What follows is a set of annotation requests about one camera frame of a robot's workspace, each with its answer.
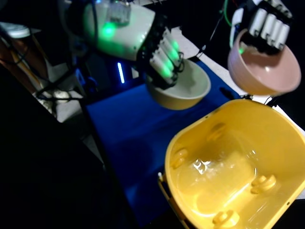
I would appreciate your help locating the large pink bowl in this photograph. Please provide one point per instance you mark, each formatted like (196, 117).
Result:
(269, 74)

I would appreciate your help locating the short blue light strip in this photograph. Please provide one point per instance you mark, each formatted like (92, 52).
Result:
(120, 72)

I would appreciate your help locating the wooden stool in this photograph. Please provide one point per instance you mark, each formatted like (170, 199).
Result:
(16, 47)

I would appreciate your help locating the blue table cloth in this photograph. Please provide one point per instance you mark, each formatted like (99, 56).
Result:
(133, 143)

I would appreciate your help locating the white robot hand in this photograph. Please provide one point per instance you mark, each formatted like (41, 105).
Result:
(269, 26)
(119, 31)

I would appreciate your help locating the small grey bowl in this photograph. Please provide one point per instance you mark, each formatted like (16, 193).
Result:
(190, 88)

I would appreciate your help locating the yellow plastic tub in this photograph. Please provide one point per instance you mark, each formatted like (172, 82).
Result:
(228, 176)

